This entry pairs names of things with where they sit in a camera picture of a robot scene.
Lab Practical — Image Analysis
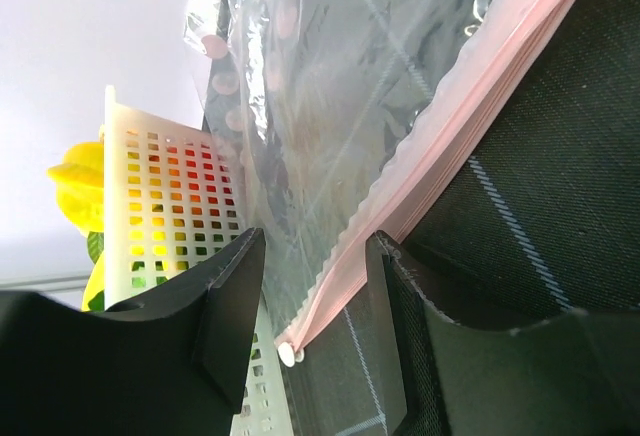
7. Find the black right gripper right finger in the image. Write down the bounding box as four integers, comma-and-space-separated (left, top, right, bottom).
365, 231, 639, 435

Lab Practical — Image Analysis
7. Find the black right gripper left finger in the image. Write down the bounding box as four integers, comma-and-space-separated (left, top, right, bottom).
1, 228, 266, 435

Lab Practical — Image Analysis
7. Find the white perforated plastic basket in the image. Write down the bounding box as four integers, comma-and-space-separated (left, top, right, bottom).
103, 86, 294, 435

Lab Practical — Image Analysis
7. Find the pink dotted zip bag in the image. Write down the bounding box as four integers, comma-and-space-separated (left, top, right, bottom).
184, 0, 576, 366

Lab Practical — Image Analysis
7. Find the yellow banana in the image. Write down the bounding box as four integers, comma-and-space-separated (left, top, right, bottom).
81, 254, 105, 312

